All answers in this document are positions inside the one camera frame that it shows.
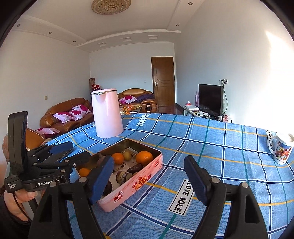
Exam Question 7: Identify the wall socket with cable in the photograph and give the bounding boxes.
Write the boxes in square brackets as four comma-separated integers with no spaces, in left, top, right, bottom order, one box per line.
[219,79,228,116]

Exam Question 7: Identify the left hand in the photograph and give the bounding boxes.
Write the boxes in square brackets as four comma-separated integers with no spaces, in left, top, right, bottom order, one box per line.
[1,135,45,222]

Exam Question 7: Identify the pink floral cushion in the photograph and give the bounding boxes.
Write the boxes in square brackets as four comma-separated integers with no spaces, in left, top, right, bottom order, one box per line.
[53,105,92,124]

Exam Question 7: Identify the ceiling lamp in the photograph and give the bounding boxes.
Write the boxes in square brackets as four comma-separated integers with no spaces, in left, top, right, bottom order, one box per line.
[91,0,131,15]

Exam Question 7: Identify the brown leather sofa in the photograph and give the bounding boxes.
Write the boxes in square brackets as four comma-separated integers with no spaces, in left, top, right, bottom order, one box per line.
[26,98,94,150]

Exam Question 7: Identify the mandarin orange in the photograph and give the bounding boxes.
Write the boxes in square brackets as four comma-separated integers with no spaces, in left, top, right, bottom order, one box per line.
[112,152,124,165]

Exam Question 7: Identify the pink metal tin box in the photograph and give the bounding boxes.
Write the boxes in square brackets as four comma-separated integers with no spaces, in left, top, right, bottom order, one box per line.
[76,139,163,212]

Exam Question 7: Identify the blue plaid tablecloth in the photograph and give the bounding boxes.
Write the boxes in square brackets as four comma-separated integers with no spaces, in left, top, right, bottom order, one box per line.
[51,113,293,238]

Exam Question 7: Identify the large orange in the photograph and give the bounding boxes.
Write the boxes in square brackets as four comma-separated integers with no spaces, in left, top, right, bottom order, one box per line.
[136,151,153,166]

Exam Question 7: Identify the tv stand cabinet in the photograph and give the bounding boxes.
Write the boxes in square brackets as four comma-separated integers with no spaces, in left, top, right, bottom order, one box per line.
[176,104,221,120]

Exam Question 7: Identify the black television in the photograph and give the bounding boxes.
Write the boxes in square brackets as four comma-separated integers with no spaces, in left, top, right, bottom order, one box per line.
[199,84,224,115]

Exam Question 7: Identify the printed white ceramic mug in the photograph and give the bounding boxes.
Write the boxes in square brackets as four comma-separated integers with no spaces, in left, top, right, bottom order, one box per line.
[269,133,293,165]

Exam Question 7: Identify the small yellow fruit in tin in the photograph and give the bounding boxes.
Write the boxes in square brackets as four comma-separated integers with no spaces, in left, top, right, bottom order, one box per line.
[123,151,132,161]

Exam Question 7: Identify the dark brown interior door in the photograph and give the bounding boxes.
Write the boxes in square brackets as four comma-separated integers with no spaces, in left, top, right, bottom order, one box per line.
[151,57,175,107]

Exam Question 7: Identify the brown leather armchair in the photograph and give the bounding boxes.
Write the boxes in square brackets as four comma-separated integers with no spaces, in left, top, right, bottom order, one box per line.
[118,88,157,113]

